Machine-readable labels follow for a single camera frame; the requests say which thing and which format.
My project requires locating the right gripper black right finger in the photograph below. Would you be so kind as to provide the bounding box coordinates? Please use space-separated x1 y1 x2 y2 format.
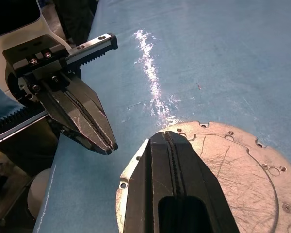
165 130 241 233

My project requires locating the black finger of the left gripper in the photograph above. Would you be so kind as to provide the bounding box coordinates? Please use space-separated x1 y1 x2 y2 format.
37 82 112 156
63 72 118 151

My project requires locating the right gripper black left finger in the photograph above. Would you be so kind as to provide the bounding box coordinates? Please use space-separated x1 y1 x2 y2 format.
125 132 178 233

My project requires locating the black robot waist part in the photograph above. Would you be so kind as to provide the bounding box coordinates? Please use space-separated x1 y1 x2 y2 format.
54 0 99 49

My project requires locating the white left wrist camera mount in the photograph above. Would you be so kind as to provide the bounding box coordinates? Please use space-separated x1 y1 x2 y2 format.
0 0 72 104

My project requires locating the silver motor end cover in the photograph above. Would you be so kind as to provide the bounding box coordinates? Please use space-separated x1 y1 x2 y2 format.
115 120 291 233

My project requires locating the white rounded robot part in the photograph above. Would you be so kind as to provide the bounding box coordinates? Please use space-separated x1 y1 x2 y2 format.
27 168 52 217

